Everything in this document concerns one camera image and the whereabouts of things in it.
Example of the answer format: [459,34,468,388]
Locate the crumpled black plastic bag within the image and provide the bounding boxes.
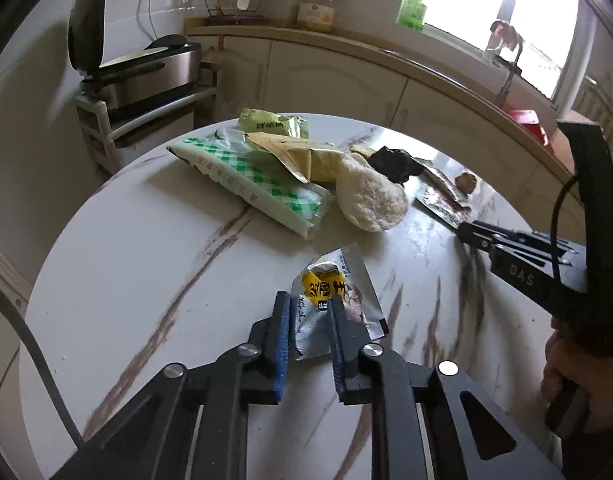
[367,146,425,184]

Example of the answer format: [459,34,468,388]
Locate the silver yellow label packet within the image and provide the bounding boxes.
[291,244,389,361]

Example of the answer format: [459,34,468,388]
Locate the white round rice cake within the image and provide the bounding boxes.
[335,153,409,233]

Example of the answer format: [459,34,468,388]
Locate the glass jar yellow lid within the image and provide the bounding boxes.
[296,0,335,32]

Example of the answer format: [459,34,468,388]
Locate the round white marble table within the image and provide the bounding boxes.
[26,115,560,479]

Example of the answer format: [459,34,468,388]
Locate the white shelf cart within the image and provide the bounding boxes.
[74,62,218,179]

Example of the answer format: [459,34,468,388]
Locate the white kitchen base cabinets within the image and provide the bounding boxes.
[185,18,570,229]

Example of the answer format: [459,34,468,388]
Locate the right hand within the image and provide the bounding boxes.
[541,318,613,432]

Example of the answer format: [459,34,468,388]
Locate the tan kraft paper bag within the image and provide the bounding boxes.
[246,132,345,183]

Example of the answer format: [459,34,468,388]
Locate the green checkered white snack bag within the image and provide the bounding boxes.
[166,128,333,240]

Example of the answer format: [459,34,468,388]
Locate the metal sink faucet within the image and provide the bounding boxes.
[485,20,524,107]

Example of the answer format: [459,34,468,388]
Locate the green bottle on windowsill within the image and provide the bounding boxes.
[397,0,427,32]

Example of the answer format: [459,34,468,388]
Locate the silver electric griddle appliance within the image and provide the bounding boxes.
[68,0,201,110]

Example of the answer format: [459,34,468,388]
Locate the black cable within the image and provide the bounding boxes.
[0,274,88,449]

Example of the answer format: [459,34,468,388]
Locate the brown walnut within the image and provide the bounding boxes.
[454,172,477,195]

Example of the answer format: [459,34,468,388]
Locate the light green snack packet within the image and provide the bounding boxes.
[236,108,308,139]

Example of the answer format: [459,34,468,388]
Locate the red basin in sink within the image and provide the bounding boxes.
[505,107,553,153]

